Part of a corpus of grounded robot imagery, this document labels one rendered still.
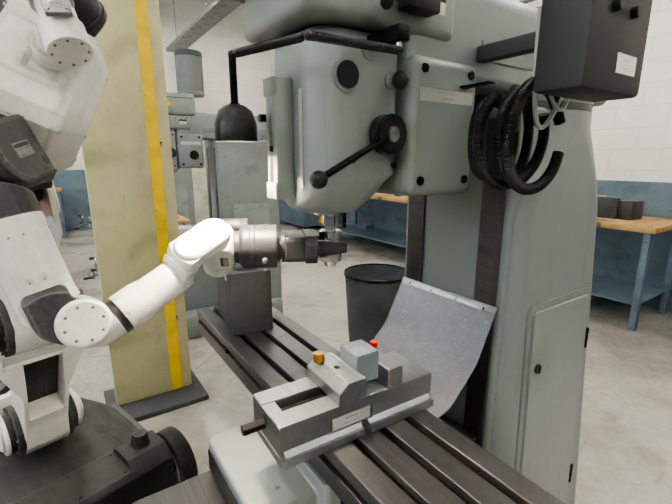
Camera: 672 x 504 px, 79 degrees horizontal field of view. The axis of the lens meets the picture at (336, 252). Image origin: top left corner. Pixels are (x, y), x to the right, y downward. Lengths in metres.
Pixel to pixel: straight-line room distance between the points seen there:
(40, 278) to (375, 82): 0.62
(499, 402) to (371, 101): 0.78
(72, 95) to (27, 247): 0.28
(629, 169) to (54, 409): 4.80
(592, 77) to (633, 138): 4.22
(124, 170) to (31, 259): 1.71
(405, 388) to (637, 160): 4.31
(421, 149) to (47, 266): 0.66
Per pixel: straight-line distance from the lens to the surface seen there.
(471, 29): 0.96
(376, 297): 2.73
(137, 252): 2.49
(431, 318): 1.13
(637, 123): 4.98
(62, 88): 0.89
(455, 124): 0.89
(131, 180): 2.44
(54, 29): 0.82
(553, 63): 0.77
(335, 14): 0.74
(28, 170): 0.78
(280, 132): 0.76
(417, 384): 0.89
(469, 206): 1.05
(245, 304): 1.21
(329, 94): 0.73
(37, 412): 1.41
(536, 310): 1.11
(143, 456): 1.37
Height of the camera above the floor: 1.41
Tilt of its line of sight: 13 degrees down
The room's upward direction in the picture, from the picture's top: straight up
